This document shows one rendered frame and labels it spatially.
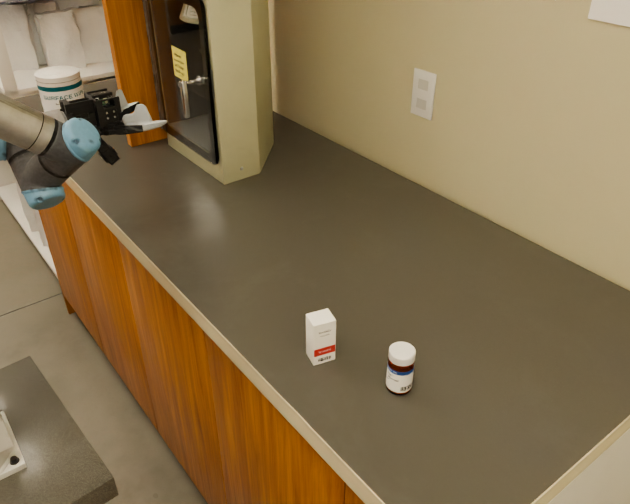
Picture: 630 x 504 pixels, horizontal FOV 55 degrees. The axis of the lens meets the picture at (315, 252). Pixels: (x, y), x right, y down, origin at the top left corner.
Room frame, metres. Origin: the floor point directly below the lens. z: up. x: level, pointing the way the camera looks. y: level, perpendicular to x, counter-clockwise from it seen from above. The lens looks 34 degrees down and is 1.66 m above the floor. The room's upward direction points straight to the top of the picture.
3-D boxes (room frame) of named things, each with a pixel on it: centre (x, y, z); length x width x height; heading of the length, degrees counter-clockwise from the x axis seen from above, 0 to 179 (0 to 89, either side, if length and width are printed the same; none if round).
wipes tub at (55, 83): (1.86, 0.79, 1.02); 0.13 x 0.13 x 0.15
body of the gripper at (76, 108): (1.27, 0.49, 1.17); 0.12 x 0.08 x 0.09; 128
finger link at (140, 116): (1.28, 0.38, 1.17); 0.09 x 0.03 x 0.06; 92
